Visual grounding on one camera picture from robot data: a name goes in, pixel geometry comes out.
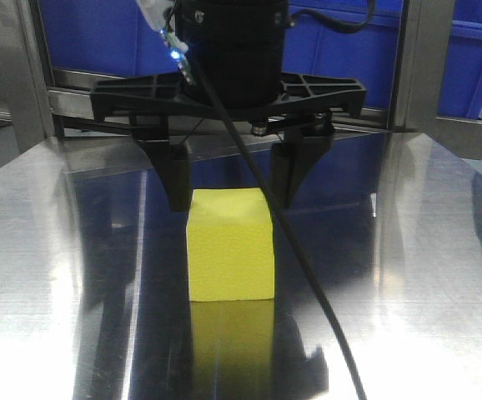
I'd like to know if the blue plastic bin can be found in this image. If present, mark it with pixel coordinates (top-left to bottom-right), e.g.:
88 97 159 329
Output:
39 0 177 77
438 1 482 119
282 1 403 108

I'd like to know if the stainless steel shelf rack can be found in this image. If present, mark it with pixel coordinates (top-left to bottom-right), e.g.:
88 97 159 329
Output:
0 0 482 184

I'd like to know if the black cable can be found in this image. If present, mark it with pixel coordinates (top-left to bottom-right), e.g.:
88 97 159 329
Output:
188 62 369 400

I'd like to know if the blue plastic bin middle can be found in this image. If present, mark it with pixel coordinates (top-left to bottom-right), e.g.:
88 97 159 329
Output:
282 1 403 108

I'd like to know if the yellow foam block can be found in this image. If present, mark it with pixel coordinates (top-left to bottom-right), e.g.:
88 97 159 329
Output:
186 187 275 303

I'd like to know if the blue plastic bin left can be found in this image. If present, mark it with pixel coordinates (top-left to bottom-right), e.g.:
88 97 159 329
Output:
39 0 177 77

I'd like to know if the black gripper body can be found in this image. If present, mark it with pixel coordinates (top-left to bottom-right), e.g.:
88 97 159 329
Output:
90 72 366 138

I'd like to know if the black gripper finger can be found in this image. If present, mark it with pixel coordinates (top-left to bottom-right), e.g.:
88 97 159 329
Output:
270 126 334 208
137 140 191 212

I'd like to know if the blue plastic bin right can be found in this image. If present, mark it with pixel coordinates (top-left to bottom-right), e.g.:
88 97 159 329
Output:
438 1 482 119

